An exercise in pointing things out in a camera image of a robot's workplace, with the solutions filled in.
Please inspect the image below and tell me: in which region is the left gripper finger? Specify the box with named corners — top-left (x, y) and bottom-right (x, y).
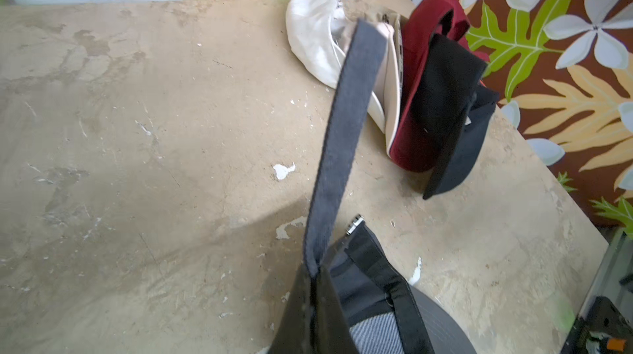
top-left (268, 264), bottom-right (359, 354)

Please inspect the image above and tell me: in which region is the grey baseball cap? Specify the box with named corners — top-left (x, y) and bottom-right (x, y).
top-left (301, 21), bottom-right (474, 353)

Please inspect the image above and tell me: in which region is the black baseball cap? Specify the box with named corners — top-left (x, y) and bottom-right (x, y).
top-left (423, 41), bottom-right (499, 200)

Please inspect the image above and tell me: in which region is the white baseball cap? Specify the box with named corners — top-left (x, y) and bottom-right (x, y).
top-left (285, 0), bottom-right (403, 152)

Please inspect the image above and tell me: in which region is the maroon baseball cap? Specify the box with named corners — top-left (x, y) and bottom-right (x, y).
top-left (388, 0), bottom-right (490, 173)

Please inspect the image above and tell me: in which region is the black orange device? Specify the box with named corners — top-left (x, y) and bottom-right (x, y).
top-left (560, 296), bottom-right (632, 354)

